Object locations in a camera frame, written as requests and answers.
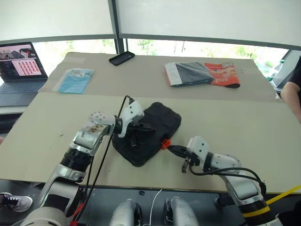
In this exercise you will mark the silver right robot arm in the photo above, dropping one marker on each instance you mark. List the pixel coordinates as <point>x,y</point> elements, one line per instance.
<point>240,186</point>

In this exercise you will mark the blue item in plastic bag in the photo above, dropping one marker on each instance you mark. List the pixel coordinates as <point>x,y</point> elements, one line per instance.
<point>74,81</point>

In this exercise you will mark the silver rounded robot leg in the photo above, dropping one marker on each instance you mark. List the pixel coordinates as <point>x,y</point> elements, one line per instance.
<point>182,212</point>
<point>124,213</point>

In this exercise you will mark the white roller blind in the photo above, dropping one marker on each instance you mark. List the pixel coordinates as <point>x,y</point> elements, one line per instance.
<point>207,16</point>
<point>54,16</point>

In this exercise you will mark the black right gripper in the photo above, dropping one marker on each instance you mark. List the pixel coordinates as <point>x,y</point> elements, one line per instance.
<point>191,160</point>

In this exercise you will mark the red orange printed package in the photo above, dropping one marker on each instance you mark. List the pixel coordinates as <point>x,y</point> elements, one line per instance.
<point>224,75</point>

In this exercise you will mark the clear bottle with green cap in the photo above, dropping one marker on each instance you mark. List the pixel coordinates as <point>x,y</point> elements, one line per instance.
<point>276,69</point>

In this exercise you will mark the grey flat panel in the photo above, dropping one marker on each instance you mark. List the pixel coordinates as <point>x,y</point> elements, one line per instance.
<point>285,68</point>

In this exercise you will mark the grey window frame post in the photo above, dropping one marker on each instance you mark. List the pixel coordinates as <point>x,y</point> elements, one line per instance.
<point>117,23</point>

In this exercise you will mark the black plastic tool case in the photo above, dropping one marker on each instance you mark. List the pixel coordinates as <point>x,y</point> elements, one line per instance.
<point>162,120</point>

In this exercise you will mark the open grey laptop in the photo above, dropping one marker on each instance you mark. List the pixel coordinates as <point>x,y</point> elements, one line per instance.
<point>21,68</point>

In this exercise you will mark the grey white sneaker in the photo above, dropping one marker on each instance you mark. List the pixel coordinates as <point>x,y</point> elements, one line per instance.
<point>16,202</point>

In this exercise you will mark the dark cloth in plastic bag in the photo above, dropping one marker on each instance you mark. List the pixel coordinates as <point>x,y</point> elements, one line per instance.
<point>191,73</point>

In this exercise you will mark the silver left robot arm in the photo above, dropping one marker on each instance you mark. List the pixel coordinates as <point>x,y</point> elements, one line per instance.
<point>89,134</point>

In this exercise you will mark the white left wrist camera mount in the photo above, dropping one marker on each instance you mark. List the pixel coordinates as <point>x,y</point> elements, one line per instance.
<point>131,113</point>

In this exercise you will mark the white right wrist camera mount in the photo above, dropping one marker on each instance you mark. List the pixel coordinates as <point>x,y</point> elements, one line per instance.
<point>198,147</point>

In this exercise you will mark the person's bare forearm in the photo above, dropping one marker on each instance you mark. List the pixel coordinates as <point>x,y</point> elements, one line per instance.
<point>291,101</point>

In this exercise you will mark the black phone case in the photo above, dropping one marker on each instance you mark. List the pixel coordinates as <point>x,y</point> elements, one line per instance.
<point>121,58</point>

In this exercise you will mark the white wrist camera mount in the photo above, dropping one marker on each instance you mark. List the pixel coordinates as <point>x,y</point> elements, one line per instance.
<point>198,147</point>
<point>131,113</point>

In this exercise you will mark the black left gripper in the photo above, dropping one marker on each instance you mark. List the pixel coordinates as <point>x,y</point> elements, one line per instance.
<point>134,128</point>

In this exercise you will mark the beige cardboard sheet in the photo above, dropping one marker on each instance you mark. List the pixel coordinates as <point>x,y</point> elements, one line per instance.
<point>223,117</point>
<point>131,80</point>

